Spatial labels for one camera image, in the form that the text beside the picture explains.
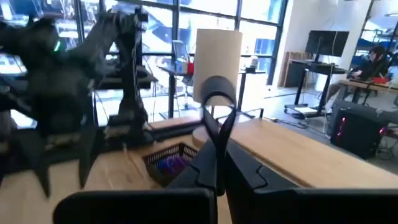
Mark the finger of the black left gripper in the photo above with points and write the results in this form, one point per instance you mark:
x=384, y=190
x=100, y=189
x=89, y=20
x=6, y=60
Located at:
x=90, y=149
x=43, y=161

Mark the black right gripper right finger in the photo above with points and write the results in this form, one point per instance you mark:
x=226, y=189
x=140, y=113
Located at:
x=242, y=180

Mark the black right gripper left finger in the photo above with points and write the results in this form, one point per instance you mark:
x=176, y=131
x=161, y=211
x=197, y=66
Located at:
x=202, y=168

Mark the black elastic band loop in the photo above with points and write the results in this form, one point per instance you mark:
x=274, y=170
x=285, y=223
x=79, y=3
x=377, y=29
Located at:
x=217, y=87

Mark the black standing desk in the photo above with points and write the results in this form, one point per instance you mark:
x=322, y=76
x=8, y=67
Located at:
x=171, y=93
x=317, y=67

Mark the black slotted plastic basket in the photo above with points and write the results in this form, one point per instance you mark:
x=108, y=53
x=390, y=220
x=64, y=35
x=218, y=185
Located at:
x=149, y=161

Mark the wooden shelf black metal legs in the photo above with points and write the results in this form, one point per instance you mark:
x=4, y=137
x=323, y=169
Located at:
x=295, y=149

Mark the red cup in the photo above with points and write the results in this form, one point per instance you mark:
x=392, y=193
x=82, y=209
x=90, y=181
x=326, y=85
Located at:
x=190, y=68

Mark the white shade table lamp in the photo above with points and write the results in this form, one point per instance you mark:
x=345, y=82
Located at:
x=217, y=53

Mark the black computer tower red lights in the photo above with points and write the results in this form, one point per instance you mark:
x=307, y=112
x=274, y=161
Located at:
x=357, y=130

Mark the black computer monitor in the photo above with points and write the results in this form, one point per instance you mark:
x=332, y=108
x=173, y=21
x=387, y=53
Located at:
x=326, y=43

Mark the wooden background table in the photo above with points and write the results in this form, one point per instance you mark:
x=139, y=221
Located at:
x=373, y=85

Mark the person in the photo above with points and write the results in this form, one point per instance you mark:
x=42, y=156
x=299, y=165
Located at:
x=370, y=67

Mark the large window black frame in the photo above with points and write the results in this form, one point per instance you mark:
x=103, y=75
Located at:
x=175, y=25

